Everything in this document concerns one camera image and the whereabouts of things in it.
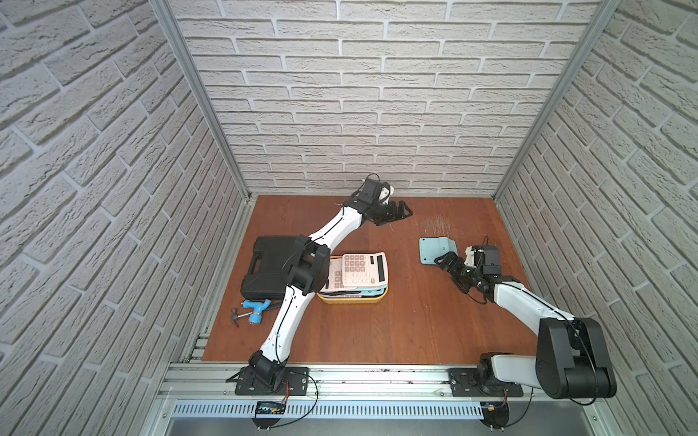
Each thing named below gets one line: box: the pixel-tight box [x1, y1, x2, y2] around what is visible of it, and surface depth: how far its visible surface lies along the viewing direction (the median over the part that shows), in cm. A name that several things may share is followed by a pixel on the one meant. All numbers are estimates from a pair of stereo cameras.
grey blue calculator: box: [356, 285, 388, 298], surface depth 86 cm
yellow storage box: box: [316, 281, 389, 305], surface depth 86 cm
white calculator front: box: [319, 253, 354, 292], surface depth 85 cm
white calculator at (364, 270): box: [341, 251, 389, 288], surface depth 85 cm
